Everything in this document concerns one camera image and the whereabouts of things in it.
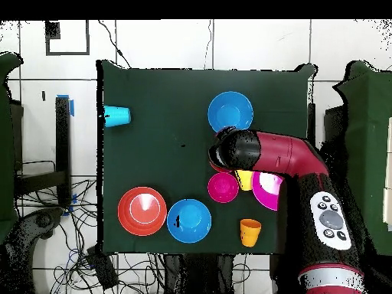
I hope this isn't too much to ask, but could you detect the tangle of black cables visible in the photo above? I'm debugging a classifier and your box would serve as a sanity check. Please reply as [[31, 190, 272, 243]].
[[18, 177, 166, 294]]

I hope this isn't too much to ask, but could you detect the black power adapter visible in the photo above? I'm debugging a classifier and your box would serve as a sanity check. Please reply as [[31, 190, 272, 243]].
[[86, 246, 119, 290]]

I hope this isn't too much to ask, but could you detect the black floor cable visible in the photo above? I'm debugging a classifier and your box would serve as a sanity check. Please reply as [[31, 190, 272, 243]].
[[97, 20, 132, 69]]

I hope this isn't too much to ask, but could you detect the small crimson bowl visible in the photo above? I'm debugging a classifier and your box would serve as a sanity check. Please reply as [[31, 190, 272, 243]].
[[207, 171, 240, 204]]

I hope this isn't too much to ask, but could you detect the black stand frame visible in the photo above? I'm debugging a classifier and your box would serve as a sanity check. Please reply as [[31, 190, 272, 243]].
[[13, 96, 73, 206]]

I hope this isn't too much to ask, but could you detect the light blue cup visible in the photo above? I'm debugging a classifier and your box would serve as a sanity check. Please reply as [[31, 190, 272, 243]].
[[103, 105, 132, 129]]

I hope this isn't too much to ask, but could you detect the large pink bowl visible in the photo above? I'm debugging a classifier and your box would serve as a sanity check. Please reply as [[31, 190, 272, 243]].
[[251, 170, 284, 211]]

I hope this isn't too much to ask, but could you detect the dark green table cloth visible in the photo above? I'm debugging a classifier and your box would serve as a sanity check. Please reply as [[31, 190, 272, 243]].
[[96, 59, 316, 256]]

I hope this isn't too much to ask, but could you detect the large orange bowl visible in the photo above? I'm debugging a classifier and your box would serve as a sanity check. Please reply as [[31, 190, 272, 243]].
[[117, 186, 168, 237]]

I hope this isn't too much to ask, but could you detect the black pedestal leg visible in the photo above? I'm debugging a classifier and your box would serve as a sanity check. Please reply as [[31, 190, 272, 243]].
[[5, 207, 65, 255]]

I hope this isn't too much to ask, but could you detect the blue tape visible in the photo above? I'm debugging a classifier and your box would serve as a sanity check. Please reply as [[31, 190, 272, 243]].
[[57, 93, 75, 117]]

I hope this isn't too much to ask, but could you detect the orange cup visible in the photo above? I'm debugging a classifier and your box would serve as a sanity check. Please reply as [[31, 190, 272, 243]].
[[239, 218, 263, 248]]

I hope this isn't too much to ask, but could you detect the black stand post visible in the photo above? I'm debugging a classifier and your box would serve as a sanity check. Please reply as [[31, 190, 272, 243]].
[[306, 103, 316, 145]]

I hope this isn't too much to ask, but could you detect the green cloth covered table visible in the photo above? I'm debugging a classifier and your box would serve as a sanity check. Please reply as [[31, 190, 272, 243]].
[[0, 51, 24, 243], [332, 60, 392, 256]]

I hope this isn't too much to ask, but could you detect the blue bowl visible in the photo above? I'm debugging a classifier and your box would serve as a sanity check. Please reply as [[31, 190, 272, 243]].
[[166, 198, 213, 244], [207, 90, 254, 133]]

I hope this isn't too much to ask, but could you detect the black cabinet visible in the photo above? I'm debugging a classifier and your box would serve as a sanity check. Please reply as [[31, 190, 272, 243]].
[[323, 105, 348, 185]]

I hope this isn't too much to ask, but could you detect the yellow cup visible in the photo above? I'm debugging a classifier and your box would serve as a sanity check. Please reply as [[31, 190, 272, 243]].
[[234, 169, 254, 192]]

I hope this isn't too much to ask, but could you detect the white panel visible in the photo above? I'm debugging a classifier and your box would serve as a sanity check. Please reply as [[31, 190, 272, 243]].
[[382, 116, 392, 231]]

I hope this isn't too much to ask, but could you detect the black square frame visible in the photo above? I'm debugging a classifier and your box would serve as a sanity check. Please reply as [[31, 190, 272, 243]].
[[44, 20, 90, 57]]

